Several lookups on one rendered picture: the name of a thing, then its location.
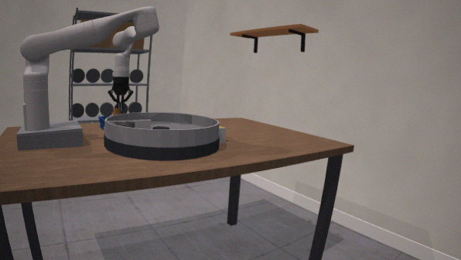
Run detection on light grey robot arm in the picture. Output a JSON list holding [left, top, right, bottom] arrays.
[[20, 6, 159, 131]]

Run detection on grey round turntable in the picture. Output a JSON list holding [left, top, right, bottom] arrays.
[[104, 112, 226, 161]]

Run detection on blue open crate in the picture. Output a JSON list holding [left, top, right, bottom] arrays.
[[98, 116, 110, 130]]

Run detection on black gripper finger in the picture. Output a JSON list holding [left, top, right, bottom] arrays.
[[108, 88, 120, 109], [121, 88, 133, 111]]

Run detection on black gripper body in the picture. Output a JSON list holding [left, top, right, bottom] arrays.
[[112, 77, 129, 95]]

